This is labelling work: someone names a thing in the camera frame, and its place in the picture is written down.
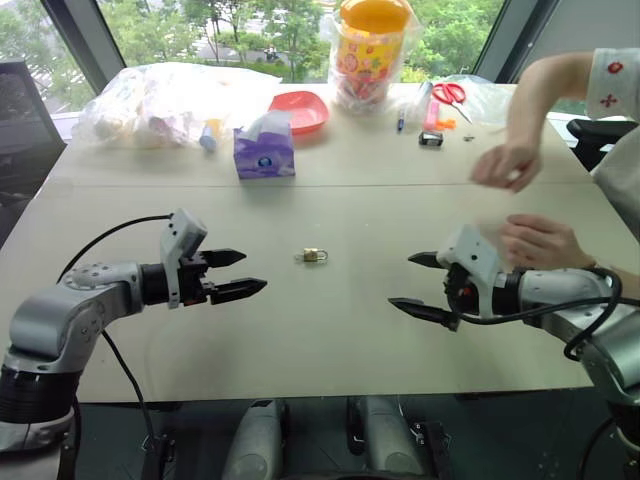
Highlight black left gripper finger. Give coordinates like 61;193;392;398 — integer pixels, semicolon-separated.
209;276;268;307
202;247;248;269

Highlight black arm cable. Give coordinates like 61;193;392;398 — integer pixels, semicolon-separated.
457;266;624;363
55;213;175;284

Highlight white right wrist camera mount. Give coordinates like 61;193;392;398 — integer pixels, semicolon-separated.
435;224;504;319

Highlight large clear bag of items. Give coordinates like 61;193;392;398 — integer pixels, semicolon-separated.
73;62;282;152

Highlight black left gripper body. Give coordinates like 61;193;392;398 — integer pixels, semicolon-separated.
177;251;217;307

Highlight grey rounded leg shell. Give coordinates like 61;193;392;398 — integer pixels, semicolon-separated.
348;396;427;480
221;399;290;480

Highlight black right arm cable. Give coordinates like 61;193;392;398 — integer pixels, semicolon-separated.
457;266;624;363

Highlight person's bare left hand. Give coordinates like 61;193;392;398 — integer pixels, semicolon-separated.
498;214;597;272

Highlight purple tissue box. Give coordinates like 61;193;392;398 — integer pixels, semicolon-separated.
232;111;297;181

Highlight person's bare right hand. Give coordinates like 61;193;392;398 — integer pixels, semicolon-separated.
469;141;545;194

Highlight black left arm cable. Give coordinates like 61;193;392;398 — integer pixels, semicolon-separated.
55;213;175;284

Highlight black office chair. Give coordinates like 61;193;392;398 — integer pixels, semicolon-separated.
566;118;640;172

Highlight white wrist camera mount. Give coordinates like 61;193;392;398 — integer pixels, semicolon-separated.
435;224;504;319
159;208;208;310

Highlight red plastic plate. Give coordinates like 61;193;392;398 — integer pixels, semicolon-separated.
267;90;331;137

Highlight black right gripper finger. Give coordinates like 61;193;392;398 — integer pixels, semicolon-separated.
387;297;461;333
406;250;447;272

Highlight red-handled scissors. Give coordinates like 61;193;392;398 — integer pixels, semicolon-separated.
431;81;474;125

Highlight blue-capped glue bottle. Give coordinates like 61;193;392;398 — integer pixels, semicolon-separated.
198;118;222;153

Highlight orange-lidded jar in clear bag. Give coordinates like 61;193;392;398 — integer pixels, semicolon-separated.
328;0;415;117

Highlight thin black hanging cable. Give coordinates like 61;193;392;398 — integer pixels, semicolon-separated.
575;413;619;480
100;329;159;451

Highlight person's white patterned shirt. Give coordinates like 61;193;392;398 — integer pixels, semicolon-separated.
585;47;640;229

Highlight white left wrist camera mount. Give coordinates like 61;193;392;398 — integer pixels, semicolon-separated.
159;208;208;310

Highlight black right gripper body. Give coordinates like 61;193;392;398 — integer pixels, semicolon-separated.
443;263;484;321

